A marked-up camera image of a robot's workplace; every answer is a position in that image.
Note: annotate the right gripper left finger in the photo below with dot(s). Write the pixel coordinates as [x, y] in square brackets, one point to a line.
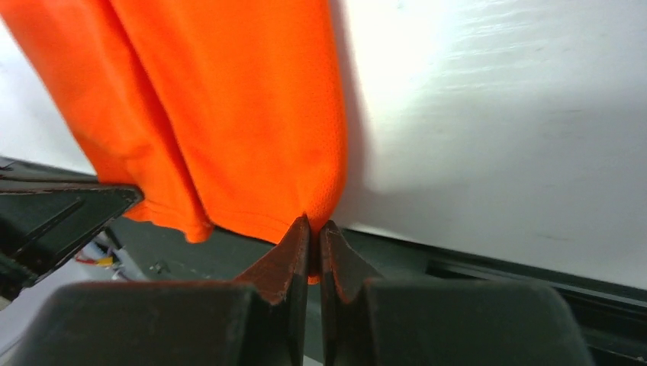
[255, 319]

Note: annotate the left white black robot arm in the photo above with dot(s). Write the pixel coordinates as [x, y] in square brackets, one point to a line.
[47, 219]

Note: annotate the orange t shirt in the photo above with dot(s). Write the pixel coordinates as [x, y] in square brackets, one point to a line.
[223, 113]

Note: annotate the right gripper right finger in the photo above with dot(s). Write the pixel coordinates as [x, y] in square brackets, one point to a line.
[371, 320]

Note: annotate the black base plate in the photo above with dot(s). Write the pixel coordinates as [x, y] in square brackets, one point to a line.
[610, 317]

